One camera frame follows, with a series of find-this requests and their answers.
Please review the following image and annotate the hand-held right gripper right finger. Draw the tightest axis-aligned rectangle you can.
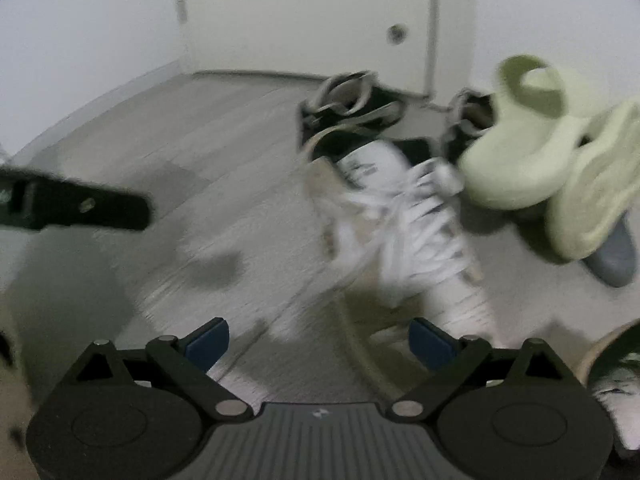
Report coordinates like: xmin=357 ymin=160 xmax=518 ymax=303
xmin=389 ymin=318 xmax=576 ymax=422

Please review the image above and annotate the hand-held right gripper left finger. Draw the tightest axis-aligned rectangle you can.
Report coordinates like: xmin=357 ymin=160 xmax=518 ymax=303
xmin=66 ymin=317 xmax=253 ymax=422

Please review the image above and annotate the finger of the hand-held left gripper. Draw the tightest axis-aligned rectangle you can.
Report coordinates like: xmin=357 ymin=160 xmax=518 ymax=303
xmin=0 ymin=165 xmax=154 ymax=234

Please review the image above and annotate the grey slipper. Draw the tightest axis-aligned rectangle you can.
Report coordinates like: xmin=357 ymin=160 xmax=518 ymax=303
xmin=582 ymin=220 xmax=637 ymax=289

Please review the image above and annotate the white lace-up sneaker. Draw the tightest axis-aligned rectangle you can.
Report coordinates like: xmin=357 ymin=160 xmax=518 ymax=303
xmin=305 ymin=137 xmax=497 ymax=346
xmin=575 ymin=320 xmax=640 ymax=461

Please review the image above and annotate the white door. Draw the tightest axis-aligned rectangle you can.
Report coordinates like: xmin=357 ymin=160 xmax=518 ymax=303
xmin=172 ymin=0 xmax=442 ymax=99

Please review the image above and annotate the light green slipper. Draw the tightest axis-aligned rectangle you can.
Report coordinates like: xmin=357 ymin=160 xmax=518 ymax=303
xmin=545 ymin=97 xmax=640 ymax=262
xmin=457 ymin=55 xmax=601 ymax=211

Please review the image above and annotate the black sneaker white lining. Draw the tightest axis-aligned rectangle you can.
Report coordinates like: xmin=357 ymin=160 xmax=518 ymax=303
xmin=440 ymin=87 xmax=501 ymax=166
xmin=297 ymin=71 xmax=408 ymax=162

